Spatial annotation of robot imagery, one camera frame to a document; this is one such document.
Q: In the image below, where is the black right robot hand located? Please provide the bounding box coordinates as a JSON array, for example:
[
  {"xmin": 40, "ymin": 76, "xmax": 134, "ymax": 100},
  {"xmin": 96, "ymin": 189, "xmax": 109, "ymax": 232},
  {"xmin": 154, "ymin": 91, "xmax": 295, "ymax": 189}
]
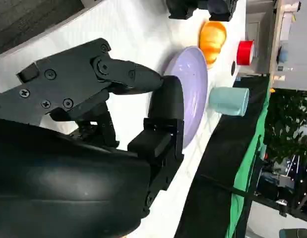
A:
[{"xmin": 0, "ymin": 38, "xmax": 185, "ymax": 238}]

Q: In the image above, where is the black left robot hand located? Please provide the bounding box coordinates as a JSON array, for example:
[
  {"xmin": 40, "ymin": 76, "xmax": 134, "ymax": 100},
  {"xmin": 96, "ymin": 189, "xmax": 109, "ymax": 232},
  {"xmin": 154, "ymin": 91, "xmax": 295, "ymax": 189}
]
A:
[{"xmin": 167, "ymin": 0, "xmax": 240, "ymax": 22}]

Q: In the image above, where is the orange and white bread roll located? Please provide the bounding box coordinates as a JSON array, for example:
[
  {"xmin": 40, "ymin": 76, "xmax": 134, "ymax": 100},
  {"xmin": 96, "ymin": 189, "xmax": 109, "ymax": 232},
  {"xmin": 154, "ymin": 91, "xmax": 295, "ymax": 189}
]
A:
[{"xmin": 198, "ymin": 21, "xmax": 228, "ymax": 70}]

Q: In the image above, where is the red cylinder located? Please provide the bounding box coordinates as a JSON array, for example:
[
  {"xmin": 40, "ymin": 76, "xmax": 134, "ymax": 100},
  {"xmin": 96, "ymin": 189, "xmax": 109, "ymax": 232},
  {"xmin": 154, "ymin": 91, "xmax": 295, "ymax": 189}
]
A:
[{"xmin": 237, "ymin": 39, "xmax": 255, "ymax": 66}]

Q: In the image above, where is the lilac plate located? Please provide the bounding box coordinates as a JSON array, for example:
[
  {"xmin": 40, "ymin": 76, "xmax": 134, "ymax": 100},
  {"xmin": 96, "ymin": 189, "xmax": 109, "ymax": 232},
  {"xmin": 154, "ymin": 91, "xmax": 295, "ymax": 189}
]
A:
[{"xmin": 163, "ymin": 46, "xmax": 209, "ymax": 150}]

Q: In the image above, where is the pale green mug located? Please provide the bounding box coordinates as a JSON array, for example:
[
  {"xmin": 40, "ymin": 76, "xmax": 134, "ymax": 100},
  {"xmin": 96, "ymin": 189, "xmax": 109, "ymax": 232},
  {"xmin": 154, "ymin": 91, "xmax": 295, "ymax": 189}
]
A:
[{"xmin": 208, "ymin": 87, "xmax": 250, "ymax": 117}]

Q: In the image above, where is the black backdrop cloth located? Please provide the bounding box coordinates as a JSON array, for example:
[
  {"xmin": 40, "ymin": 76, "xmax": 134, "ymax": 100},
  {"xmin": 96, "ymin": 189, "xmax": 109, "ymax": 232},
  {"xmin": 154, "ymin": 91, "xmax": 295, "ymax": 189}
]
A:
[{"xmin": 174, "ymin": 73, "xmax": 270, "ymax": 238}]

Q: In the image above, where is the green leafy plant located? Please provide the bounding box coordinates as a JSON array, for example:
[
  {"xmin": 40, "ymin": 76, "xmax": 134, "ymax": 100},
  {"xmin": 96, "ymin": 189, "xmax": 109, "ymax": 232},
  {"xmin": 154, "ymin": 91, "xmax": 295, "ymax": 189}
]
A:
[{"xmin": 263, "ymin": 88, "xmax": 307, "ymax": 163}]

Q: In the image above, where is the green cloth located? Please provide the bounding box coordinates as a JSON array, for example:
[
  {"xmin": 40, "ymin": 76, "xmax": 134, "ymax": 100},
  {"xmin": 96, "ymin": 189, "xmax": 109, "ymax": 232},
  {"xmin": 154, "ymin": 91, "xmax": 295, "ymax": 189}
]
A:
[{"xmin": 230, "ymin": 79, "xmax": 272, "ymax": 238}]

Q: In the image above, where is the pale wooden shelf frame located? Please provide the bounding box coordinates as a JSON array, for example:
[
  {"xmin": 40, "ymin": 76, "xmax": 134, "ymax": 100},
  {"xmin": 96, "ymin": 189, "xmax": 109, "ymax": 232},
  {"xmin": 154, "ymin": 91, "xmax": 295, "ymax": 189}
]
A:
[{"xmin": 269, "ymin": 0, "xmax": 296, "ymax": 89}]

